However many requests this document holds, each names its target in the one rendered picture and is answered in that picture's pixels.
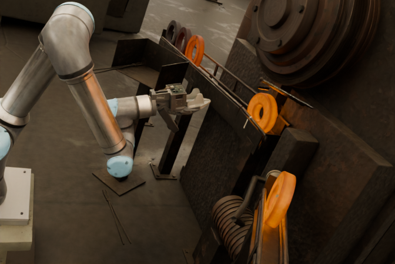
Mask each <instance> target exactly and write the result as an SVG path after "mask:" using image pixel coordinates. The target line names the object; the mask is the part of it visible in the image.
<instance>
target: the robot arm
mask: <svg viewBox="0 0 395 264"><path fill-rule="evenodd" d="M94 29H95V23H94V18H93V16H92V14H91V12H90V11H89V10H88V9H87V8H86V7H85V6H83V5H81V4H79V3H76V2H65V3H63V4H61V5H60V6H58V7H57V8H56V9H55V10H54V12H53V14H52V16H51V17H50V19H49V21H48V22H47V23H46V25H45V26H44V28H43V30H42V31H41V33H40V34H39V36H38V38H39V41H40V44H39V46H38V47H37V49H36V50H35V52H34V53H33V55H32V56H31V57H30V59H29V61H28V62H27V63H26V65H25V66H24V68H23V70H21V72H20V74H19V75H18V77H17V78H16V80H15V81H14V82H13V84H12V85H11V87H10V88H9V90H8V91H7V93H6V94H5V96H4V97H3V98H0V205H1V204H2V203H3V202H4V200H5V198H6V193H7V186H6V182H5V178H4V172H5V166H6V161H7V158H8V156H9V154H10V151H11V149H12V147H13V145H14V143H15V141H16V139H17V137H18V136H19V134H20V133H21V132H22V130H23V128H24V127H25V126H26V124H27V123H28V122H29V119H30V116H29V112H30V110H31V109H32V108H33V107H34V105H35V104H36V102H37V101H38V99H39V98H40V97H41V95H42V94H43V93H44V92H45V90H46V88H47V87H48V86H49V84H50V83H51V82H52V80H53V79H54V77H56V75H57V74H58V76H59V78H60V80H63V81H66V83H67V84H68V86H69V89H70V90H71V92H72V94H73V96H74V98H75V100H76V102H77V104H78V105H79V107H80V109H81V111H82V113H83V115H84V117H85V119H86V121H87V123H88V124H89V126H90V128H91V130H92V132H93V134H94V136H95V138H96V140H97V141H98V144H99V145H100V147H101V149H102V151H103V153H104V155H105V156H106V158H107V160H108V161H107V169H108V172H109V173H110V174H111V175H112V176H114V177H117V178H122V177H125V176H127V175H129V174H130V172H131V171H132V165H133V149H134V147H135V137H134V128H133V119H142V118H149V117H151V116H156V111H157V110H158V112H159V114H160V116H161V117H162V118H163V120H164V121H165V122H166V124H167V127H168V129H170V130H171V131H172V132H173V133H175V132H177V131H178V130H179V128H178V124H177V122H176V121H175V120H173V119H172V117H171V116H170V114H172V115H188V114H192V113H195V112H197V111H199V110H200V109H202V108H204V107H205V106H206V105H208V104H209V103H210V99H206V98H203V95H202V94H201V93H200V91H199V89H198V88H195V89H193V91H192V93H191V94H189V95H187V93H186V91H185V90H184V88H183V86H182V85H181V83H176V84H170V85H166V87H165V90H164V91H154V89H150V95H140V96H131V97H125V98H114V99H110V100H106V98H105V95H104V93H103V91H102V89H101V87H100V85H99V82H98V80H97V78H96V76H95V74H94V72H93V67H94V63H93V61H92V58H91V56H90V53H89V41H90V39H91V36H92V34H93V32H94Z"/></svg>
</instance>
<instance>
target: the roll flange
mask: <svg viewBox="0 0 395 264"><path fill-rule="evenodd" d="M380 11H381V0H367V9H366V15H365V19H364V22H363V26H362V28H361V31H360V34H359V36H358V38H357V41H356V42H355V44H354V46H353V47H352V49H351V51H350V52H349V54H348V55H347V57H346V58H345V60H344V61H343V62H342V63H341V64H340V65H339V66H338V67H337V68H336V69H335V70H334V71H333V72H332V73H331V74H330V75H328V76H327V77H325V78H323V79H322V80H320V81H318V82H315V83H312V84H309V85H291V86H292V87H295V88H313V87H315V86H319V85H321V84H323V83H325V82H327V81H332V80H334V79H337V78H339V77H341V76H343V75H344V74H346V73H348V71H350V70H351V69H352V68H354V67H355V66H356V65H357V63H358V62H359V61H360V60H361V59H362V57H363V56H364V54H365V53H366V52H367V50H368V48H369V47H370V45H371V43H372V41H373V39H374V36H375V34H376V31H377V27H378V25H379V20H380Z"/></svg>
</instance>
